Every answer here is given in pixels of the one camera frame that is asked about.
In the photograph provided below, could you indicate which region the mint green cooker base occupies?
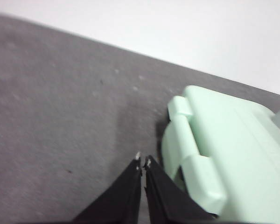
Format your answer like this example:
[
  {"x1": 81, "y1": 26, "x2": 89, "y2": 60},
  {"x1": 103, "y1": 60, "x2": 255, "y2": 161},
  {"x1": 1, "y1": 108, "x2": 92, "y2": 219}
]
[{"x1": 161, "y1": 95, "x2": 227, "y2": 220}]

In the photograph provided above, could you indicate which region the mint green hinged cooker cover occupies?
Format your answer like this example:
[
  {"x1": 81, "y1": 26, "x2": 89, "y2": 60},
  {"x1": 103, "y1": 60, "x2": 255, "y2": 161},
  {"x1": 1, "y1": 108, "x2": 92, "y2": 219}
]
[{"x1": 183, "y1": 85, "x2": 280, "y2": 224}]

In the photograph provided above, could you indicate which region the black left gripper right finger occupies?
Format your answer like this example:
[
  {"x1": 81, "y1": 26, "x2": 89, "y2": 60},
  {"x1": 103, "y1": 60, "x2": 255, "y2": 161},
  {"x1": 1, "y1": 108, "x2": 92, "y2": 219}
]
[{"x1": 142, "y1": 155, "x2": 217, "y2": 224}]

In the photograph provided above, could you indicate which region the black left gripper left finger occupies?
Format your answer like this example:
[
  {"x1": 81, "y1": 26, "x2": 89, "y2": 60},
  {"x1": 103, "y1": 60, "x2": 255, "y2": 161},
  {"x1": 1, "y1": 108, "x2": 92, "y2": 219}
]
[{"x1": 72, "y1": 153, "x2": 142, "y2": 224}]

